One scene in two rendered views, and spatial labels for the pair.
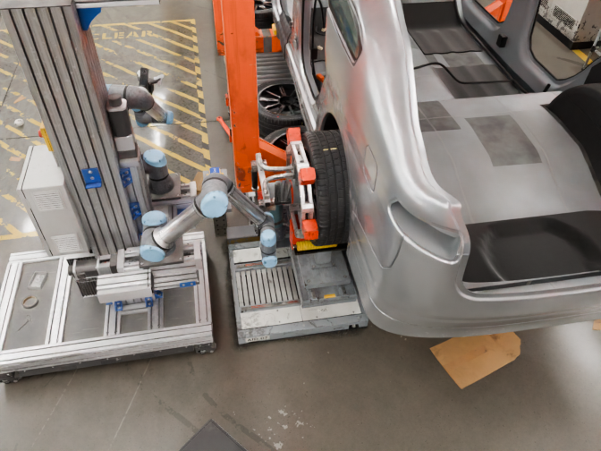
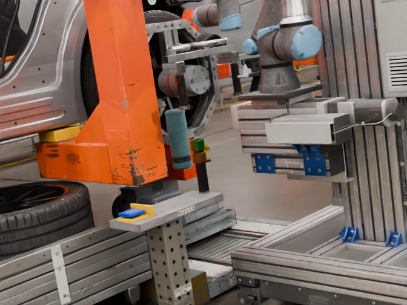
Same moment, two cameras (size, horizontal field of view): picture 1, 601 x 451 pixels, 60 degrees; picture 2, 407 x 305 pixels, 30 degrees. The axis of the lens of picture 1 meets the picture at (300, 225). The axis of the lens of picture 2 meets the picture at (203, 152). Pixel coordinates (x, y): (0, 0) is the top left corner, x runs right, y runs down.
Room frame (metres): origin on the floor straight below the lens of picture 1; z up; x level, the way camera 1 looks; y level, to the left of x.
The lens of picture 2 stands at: (4.04, 2.99, 1.11)
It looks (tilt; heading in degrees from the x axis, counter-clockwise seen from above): 10 degrees down; 238
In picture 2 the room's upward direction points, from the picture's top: 8 degrees counter-clockwise
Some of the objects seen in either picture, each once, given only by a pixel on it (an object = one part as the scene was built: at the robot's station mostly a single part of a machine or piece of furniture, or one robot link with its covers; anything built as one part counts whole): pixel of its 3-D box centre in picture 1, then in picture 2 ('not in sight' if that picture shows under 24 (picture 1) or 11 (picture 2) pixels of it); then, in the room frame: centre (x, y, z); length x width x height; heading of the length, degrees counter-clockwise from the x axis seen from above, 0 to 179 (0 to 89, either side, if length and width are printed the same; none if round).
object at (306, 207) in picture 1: (298, 191); (172, 81); (2.25, 0.02, 0.85); 0.54 x 0.07 x 0.54; 12
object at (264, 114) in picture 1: (286, 110); not in sight; (3.81, 0.15, 0.39); 0.66 x 0.66 x 0.24
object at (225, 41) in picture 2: (280, 180); (201, 37); (2.13, 0.12, 1.03); 0.19 x 0.18 x 0.11; 102
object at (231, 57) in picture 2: (266, 204); (228, 57); (2.05, 0.18, 0.93); 0.09 x 0.05 x 0.05; 102
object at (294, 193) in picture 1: (286, 191); (183, 80); (2.24, 0.09, 0.85); 0.21 x 0.14 x 0.14; 102
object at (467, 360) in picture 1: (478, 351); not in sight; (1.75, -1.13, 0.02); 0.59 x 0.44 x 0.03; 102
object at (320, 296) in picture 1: (321, 271); (175, 227); (2.26, -0.15, 0.13); 0.50 x 0.36 x 0.10; 12
